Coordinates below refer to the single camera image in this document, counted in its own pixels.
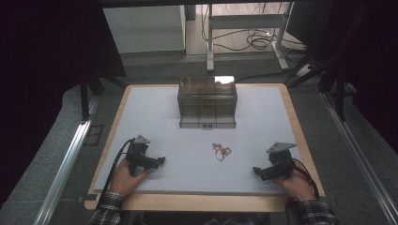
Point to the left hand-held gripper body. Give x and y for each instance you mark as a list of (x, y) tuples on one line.
[(137, 153)]

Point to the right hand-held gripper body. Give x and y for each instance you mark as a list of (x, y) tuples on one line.
[(280, 161)]

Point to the clear brown drawer box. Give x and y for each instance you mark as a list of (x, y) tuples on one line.
[(207, 103)]

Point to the person's left hand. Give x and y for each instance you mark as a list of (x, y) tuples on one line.
[(123, 181)]

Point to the person's right hand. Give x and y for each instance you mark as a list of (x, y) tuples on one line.
[(297, 187)]

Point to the white table mat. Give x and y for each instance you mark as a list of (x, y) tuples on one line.
[(187, 168)]

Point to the dark square floor plate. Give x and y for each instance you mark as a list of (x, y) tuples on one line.
[(93, 135)]

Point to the black metal stand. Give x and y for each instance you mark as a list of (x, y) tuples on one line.
[(339, 93), (84, 100)]

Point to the white power strip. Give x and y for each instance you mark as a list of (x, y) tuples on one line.
[(303, 70)]

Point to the white cabinet panel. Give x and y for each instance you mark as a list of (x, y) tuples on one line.
[(144, 28)]

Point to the aluminium rail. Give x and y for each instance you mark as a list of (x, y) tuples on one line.
[(62, 175), (359, 156)]

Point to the white metal desk frame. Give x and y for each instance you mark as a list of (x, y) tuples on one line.
[(244, 22)]

